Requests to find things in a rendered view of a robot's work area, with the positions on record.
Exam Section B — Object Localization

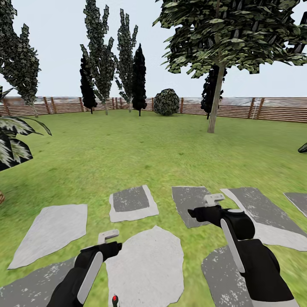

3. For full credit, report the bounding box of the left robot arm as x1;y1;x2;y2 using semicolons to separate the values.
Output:
47;229;122;307

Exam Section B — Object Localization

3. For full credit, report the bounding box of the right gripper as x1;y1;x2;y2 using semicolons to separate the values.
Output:
188;205;223;225

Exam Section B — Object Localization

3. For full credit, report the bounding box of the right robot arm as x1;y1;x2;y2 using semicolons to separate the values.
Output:
188;193;300;307

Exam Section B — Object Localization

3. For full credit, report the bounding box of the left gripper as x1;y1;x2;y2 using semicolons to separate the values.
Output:
100;242;122;262

